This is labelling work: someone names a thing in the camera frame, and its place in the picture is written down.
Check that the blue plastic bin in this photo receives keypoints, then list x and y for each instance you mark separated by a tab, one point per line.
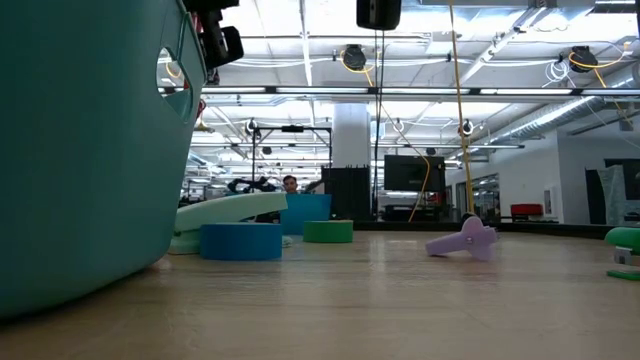
307	212

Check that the teal plastic bin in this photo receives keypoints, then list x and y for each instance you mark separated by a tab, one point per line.
75	150

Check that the blue tape roll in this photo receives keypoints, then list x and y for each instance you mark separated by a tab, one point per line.
240	242

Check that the green tape roll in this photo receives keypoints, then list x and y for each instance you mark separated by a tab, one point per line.
327	232

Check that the small green stapler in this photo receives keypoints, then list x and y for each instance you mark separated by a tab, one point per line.
625	237

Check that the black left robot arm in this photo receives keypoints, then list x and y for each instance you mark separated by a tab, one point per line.
210	4

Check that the black background robot arm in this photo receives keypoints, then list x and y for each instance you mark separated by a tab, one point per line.
250	185

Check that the person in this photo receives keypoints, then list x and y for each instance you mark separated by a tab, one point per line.
290	184

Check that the black cabinet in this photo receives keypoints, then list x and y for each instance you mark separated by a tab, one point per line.
347	195

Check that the long ceiling light strip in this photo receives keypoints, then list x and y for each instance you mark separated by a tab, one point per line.
425	91

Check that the red box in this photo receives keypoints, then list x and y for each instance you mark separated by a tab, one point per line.
526	210

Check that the black background rig frame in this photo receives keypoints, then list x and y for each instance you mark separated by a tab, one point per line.
292	128

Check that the black overhead camera box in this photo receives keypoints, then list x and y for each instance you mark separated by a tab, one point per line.
378	14

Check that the black wall screen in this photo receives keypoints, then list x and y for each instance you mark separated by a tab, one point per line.
415	172

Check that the silver ventilation duct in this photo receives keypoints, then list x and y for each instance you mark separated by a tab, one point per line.
565	117

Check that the black metal table frame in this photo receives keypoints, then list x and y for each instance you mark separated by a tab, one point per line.
550	229

